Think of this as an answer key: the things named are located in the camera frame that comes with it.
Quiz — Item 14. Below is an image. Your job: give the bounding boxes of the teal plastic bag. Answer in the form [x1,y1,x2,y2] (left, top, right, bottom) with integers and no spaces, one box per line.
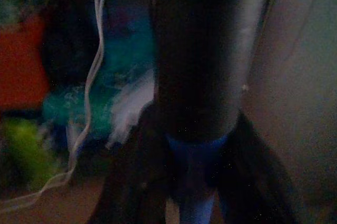
[42,5,156,140]

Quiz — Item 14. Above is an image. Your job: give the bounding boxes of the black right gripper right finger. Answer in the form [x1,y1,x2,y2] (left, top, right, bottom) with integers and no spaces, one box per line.
[214,115,306,224]

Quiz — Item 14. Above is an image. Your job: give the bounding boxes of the green plastic item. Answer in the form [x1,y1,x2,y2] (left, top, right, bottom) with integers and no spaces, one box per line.
[0,117,61,190]

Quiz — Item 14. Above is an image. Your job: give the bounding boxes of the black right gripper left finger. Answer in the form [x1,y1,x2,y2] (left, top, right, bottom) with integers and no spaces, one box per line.
[88,101,182,224]

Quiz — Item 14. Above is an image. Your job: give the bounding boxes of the thin white cable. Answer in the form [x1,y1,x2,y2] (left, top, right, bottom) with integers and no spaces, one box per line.
[0,0,115,216]

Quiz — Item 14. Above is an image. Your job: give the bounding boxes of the red plastic item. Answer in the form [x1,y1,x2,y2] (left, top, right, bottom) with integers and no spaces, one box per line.
[0,13,52,110]

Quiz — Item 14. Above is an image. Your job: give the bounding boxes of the blue-handled broom green bristles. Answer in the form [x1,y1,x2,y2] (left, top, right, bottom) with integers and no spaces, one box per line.
[150,0,280,224]

